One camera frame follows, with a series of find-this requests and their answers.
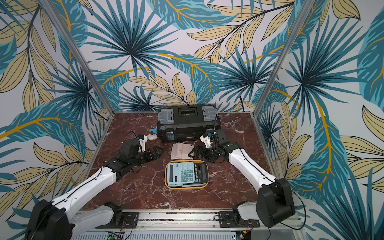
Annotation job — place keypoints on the white pipe fitting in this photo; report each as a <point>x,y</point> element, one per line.
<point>152,137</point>

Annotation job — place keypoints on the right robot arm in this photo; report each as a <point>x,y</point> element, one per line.
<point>274,202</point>

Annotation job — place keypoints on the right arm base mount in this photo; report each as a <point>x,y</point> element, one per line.
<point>233,219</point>

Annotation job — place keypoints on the light blue calculator face down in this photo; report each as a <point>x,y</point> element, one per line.
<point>180,173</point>

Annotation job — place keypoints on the black plastic toolbox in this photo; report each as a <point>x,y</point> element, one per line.
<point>186,123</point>

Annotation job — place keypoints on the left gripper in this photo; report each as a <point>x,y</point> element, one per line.
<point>157,155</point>

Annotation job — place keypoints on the black calculator face down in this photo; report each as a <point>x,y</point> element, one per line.
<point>201,173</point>

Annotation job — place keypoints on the right aluminium frame post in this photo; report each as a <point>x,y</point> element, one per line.
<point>298,23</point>

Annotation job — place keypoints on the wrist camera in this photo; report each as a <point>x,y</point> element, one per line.
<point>143,140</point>
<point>207,140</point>

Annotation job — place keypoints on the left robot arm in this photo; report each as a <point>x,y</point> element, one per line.
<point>59,219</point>

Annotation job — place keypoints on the aluminium frame post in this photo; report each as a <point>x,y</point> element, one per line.
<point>54,15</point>
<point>298,23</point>

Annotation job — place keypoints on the left aluminium frame post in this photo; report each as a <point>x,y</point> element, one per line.
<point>54,15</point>

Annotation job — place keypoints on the yellow plastic tray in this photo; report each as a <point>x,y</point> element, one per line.
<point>192,186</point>

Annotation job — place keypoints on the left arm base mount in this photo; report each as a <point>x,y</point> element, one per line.
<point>120,219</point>

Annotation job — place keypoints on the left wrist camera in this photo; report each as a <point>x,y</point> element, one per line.
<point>143,140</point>

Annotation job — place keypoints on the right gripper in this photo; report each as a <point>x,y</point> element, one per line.
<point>202,152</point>

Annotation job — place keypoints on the pink calculator face down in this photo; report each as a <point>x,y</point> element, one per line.
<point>180,151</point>

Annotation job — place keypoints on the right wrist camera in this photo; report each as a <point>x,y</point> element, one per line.
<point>207,140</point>

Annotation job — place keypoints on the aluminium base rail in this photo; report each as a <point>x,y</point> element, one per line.
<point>189,224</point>

